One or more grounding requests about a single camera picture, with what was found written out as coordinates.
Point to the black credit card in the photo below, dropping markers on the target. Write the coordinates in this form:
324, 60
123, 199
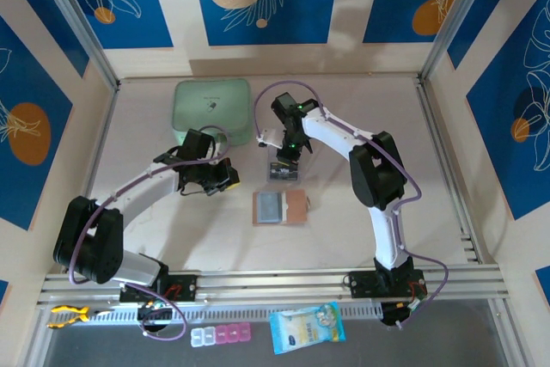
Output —
283, 174

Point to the tan leather card holder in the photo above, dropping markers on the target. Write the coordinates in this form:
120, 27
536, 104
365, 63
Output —
296, 208

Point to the grey credit card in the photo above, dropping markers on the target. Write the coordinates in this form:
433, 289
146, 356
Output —
270, 208

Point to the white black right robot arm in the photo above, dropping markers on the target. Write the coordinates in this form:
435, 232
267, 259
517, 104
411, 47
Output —
331, 135

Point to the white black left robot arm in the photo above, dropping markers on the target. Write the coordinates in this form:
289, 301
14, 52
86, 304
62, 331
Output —
146, 191

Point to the mint green zip pouch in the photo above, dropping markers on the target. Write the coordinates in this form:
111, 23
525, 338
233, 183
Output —
210, 105

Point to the clear pink pill organizer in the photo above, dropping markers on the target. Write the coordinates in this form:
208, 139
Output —
219, 334

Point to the blue wet wipes packet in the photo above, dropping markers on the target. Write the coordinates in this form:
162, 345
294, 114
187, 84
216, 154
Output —
307, 328

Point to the yellow black pliers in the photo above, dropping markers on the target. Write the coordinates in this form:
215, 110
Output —
69, 314

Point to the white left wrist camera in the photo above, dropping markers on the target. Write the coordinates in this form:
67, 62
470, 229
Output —
212, 150

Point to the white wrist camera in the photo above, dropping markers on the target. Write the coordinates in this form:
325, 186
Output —
212, 150
270, 137

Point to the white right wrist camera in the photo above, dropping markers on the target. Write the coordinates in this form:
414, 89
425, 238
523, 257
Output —
270, 137

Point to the aluminium side rail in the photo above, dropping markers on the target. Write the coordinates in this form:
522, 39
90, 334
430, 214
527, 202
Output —
96, 160
451, 169

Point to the aluminium front rail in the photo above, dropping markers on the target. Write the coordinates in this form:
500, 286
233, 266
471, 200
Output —
266, 283

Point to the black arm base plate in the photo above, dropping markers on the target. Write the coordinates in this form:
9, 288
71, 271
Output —
365, 285
185, 287

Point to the aluminium frame post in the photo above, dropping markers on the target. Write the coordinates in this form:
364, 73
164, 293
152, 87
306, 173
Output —
455, 14
73, 19

